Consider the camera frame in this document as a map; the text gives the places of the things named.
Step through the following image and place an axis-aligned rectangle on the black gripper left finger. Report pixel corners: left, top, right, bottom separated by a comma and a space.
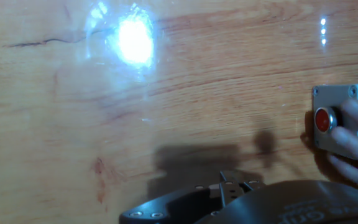
119, 185, 223, 224

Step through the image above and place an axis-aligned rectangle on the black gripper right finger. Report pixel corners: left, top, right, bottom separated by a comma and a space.
219, 170, 265, 208

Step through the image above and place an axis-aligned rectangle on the grey box with red button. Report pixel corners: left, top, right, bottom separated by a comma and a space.
311, 82, 358, 159

